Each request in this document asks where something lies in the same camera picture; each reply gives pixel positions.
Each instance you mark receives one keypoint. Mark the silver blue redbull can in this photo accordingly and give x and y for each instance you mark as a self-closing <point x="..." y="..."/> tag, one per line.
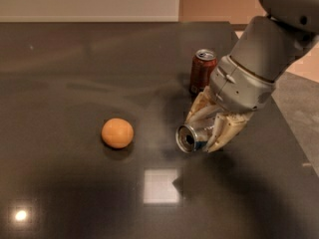
<point x="192" y="136"/>

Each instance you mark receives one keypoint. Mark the orange ball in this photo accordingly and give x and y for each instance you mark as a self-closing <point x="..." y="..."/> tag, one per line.
<point x="117" y="133"/>

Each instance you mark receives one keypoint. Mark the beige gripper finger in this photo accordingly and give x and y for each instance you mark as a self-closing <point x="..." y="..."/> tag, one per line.
<point x="226" y="127"/>
<point x="203" y="107"/>

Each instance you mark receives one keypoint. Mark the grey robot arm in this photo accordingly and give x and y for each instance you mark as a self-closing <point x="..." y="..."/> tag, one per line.
<point x="271" y="43"/>

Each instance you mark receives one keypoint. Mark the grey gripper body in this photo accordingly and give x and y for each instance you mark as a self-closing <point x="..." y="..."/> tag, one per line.
<point x="239" y="85"/>

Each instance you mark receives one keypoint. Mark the red soda can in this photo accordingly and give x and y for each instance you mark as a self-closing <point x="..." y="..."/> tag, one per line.
<point x="203" y="63"/>

